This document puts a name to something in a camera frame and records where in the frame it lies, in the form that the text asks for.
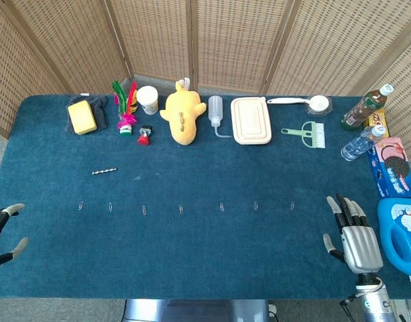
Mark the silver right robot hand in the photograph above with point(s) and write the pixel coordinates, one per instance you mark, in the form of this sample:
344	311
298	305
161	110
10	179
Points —
359	245

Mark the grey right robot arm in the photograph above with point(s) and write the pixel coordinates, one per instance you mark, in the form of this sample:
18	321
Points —
374	298

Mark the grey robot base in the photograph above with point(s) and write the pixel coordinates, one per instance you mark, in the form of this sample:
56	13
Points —
196	310

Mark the blue detergent bottle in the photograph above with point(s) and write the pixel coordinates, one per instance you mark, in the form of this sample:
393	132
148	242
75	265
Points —
401	234

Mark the blue cookie box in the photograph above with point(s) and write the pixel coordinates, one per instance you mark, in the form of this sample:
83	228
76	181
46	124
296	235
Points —
393	176

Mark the clear water bottle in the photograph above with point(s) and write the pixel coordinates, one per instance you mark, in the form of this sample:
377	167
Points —
357	145

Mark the green hand brush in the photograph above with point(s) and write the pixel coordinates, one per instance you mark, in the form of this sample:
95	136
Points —
314	134

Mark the yellow snack box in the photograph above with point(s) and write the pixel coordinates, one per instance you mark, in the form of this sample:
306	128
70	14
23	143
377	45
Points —
377	119

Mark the yellow sponge block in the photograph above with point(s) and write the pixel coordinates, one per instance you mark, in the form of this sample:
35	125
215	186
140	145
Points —
81	117

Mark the brown tea bottle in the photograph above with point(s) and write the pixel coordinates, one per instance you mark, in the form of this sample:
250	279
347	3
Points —
362	109

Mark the clear glass dish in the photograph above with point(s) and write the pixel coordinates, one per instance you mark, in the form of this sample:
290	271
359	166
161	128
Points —
327	110

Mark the dark grey cloth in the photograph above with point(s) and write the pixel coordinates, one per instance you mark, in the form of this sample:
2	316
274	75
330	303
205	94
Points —
102	112

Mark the white ladle spoon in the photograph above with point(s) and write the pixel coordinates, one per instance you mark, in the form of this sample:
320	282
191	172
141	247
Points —
317	102

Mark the blue carpet table cover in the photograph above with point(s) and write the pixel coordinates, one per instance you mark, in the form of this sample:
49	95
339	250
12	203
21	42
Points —
205	241

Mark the beige lidded lunch box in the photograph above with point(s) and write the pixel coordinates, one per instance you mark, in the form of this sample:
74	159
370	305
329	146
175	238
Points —
250	120

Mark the colourful feather shuttlecock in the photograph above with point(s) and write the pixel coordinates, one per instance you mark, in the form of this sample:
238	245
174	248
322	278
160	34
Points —
126	114

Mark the white paper cup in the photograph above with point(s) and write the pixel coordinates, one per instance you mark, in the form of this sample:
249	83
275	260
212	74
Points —
147	100

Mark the clear squeeze wash bottle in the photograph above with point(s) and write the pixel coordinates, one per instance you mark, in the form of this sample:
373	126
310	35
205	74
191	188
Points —
215	112

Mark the yellow plush toy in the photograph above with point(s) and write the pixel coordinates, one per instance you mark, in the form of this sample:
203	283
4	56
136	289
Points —
183	115

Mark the woven bamboo folding screen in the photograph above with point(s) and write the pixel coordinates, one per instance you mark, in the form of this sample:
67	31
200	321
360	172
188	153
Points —
238	40

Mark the red button switch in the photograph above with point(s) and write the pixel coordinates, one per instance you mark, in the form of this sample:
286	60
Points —
145	135

